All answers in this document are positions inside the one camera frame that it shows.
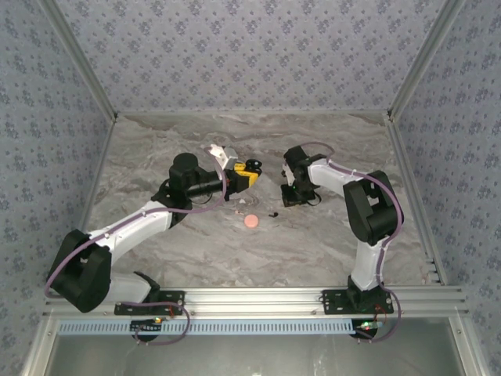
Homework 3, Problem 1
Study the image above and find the small controller board with LED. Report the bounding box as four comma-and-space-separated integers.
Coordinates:
130, 317, 164, 337
351, 319, 387, 340

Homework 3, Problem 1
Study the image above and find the grey metal panel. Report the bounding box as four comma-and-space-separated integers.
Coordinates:
38, 317, 470, 376

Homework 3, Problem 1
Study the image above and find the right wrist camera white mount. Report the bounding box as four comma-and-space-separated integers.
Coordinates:
281, 161, 295, 188

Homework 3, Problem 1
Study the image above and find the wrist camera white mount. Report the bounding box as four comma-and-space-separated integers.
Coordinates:
281, 161, 295, 188
204, 143, 239, 170

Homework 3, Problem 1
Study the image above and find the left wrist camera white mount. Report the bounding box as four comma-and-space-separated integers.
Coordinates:
204, 143, 239, 170

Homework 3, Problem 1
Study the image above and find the aluminium mounting rail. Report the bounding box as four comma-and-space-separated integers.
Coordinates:
42, 286, 470, 317

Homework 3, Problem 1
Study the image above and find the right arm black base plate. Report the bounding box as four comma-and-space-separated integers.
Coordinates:
321, 289, 395, 316

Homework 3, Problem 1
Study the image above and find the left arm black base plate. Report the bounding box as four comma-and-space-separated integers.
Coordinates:
114, 290, 186, 316

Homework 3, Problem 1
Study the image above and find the slotted light blue cable duct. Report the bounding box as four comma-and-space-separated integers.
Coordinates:
56, 317, 358, 337

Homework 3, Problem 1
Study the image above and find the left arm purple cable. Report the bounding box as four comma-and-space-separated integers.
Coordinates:
43, 156, 192, 346

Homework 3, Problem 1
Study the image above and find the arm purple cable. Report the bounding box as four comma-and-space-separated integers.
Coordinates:
43, 156, 192, 346
289, 140, 406, 345

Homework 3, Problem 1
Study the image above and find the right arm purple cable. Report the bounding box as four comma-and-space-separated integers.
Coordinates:
289, 140, 406, 345

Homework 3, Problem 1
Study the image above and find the aluminium corner post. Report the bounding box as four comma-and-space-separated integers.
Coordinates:
38, 0, 119, 121
386, 0, 470, 121

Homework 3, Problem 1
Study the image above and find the aluminium frame leg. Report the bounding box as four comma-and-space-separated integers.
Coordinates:
448, 316, 490, 376
21, 316, 59, 376

